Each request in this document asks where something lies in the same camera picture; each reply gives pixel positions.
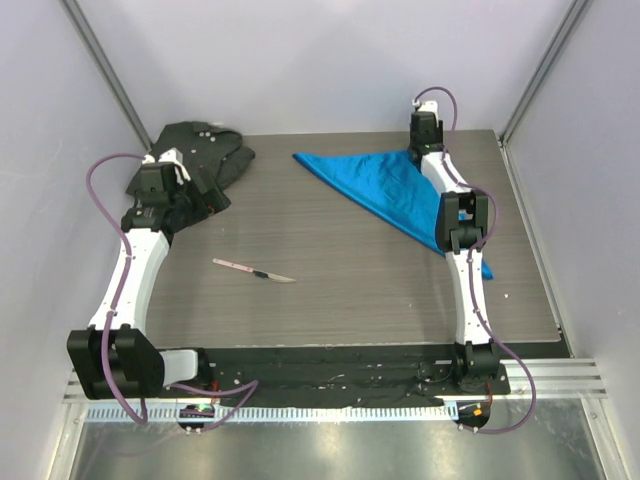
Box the blue satin napkin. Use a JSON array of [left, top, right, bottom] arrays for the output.
[[292, 148, 495, 281]]

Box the pink handled steel knife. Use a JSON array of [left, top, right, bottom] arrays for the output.
[[212, 258, 296, 283]]

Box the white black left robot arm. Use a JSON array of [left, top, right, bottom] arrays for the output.
[[67, 160, 215, 400]]

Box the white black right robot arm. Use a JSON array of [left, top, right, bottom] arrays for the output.
[[408, 102, 500, 395]]

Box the dark striped button shirt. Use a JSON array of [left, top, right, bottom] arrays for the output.
[[146, 121, 256, 194]]

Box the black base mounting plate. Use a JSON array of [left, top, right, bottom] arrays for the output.
[[179, 345, 511, 409]]

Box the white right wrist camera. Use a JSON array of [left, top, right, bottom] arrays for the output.
[[412, 99, 439, 118]]

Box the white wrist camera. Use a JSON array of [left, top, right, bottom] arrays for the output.
[[141, 148, 191, 184], [412, 99, 439, 118]]

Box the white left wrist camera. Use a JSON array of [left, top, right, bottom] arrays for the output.
[[141, 148, 191, 184]]

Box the aluminium frame rail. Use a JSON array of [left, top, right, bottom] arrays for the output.
[[423, 358, 607, 400]]

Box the slotted white cable duct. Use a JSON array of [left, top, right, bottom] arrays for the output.
[[85, 403, 460, 424]]

